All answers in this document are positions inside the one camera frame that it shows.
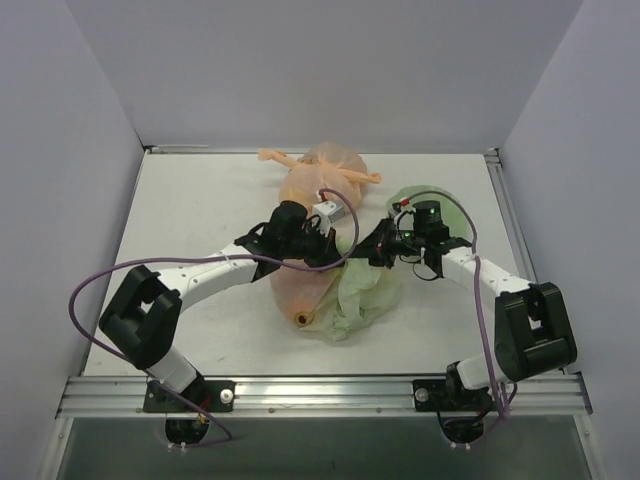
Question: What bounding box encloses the aluminium front rail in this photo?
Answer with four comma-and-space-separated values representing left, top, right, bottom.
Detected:
57, 372, 592, 420

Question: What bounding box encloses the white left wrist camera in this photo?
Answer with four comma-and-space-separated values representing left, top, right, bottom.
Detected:
312, 200, 346, 236

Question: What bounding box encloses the green plastic bag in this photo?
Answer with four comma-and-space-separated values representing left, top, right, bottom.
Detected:
303, 257, 402, 342

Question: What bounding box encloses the aluminium back rail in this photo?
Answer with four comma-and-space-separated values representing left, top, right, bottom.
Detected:
144, 145, 211, 155

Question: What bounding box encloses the orange fake orange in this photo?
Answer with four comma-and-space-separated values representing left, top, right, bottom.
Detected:
269, 267, 341, 328

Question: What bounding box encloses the aluminium right side rail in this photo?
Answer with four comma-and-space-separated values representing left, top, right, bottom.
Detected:
484, 148, 537, 281

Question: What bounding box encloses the aluminium rail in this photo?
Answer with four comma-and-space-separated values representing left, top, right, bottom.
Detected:
144, 145, 211, 155
484, 148, 537, 281
57, 372, 592, 420

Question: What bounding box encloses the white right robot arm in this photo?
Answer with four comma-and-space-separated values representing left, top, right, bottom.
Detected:
352, 199, 578, 409

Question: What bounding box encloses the orange tied plastic bag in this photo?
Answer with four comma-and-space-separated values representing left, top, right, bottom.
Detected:
258, 142, 382, 212

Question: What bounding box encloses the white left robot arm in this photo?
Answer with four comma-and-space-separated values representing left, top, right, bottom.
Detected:
99, 200, 344, 411

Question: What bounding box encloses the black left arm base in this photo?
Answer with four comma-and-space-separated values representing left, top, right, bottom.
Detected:
142, 375, 236, 451

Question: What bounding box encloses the green wavy plastic bowl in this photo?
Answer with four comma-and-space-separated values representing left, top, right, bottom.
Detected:
386, 184, 473, 241

